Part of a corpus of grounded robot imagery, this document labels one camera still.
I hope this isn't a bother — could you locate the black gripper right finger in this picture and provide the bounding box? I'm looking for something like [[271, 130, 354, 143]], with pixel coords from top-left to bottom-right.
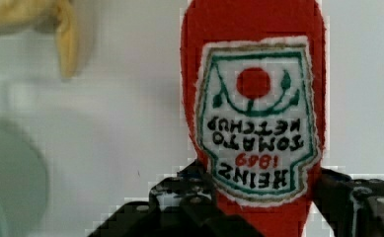
[[314, 169, 384, 237]]

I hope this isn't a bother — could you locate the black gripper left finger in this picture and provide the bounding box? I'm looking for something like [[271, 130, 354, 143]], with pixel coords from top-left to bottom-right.
[[88, 160, 263, 237]]

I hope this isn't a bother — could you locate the red plush ketchup bottle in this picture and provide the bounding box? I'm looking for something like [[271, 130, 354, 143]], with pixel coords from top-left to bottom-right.
[[181, 0, 326, 237]]

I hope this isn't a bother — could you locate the green mug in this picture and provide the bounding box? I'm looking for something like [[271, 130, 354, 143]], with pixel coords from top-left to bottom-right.
[[0, 118, 48, 237]]

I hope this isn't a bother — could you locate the yellow plush banana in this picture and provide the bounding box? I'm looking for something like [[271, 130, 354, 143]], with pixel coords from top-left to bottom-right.
[[0, 0, 79, 78]]

